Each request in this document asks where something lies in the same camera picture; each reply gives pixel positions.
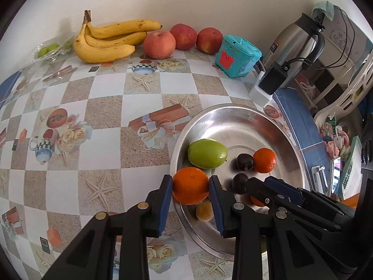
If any clear plastic clamshell container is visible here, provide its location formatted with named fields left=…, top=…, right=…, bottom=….
left=33, top=35, right=75, bottom=63

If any blue face mask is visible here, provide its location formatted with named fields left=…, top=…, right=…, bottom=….
left=311, top=1, right=336, bottom=21

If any green and white book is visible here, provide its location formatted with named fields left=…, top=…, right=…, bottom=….
left=339, top=136, right=363, bottom=200

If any round metal plate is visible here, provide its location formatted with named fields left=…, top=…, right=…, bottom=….
left=169, top=103, right=305, bottom=262

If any red apple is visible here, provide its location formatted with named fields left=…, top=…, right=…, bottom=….
left=196, top=27, right=224, bottom=54
left=169, top=23, right=198, bottom=50
left=143, top=30, right=176, bottom=59

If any white plastic rack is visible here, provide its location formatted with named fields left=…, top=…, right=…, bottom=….
left=313, top=42, right=373, bottom=129

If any yellow banana bunch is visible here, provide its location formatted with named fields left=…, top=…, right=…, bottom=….
left=73, top=10, right=163, bottom=64

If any white phone holder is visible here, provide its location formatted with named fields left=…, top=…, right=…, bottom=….
left=310, top=165, right=328, bottom=197

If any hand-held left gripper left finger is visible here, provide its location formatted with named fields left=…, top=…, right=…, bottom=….
left=42, top=174, right=174, bottom=280

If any dark plum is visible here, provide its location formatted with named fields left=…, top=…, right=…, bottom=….
left=236, top=153, right=255, bottom=172
left=231, top=173, right=249, bottom=195

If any small brown fruit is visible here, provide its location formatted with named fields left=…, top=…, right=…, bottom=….
left=195, top=201, right=214, bottom=221

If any stainless steel thermos jug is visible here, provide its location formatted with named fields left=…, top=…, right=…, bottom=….
left=264, top=12, right=326, bottom=89

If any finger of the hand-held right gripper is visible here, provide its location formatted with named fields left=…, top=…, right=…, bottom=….
left=265, top=176, right=354, bottom=225
left=246, top=177, right=341, bottom=232

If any black and white power adapter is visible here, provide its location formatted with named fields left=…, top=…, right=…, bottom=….
left=249, top=71, right=276, bottom=107

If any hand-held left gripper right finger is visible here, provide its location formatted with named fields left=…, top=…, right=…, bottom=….
left=209, top=175, right=341, bottom=280

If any teal toy box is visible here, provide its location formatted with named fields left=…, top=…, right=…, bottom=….
left=215, top=34, right=262, bottom=79

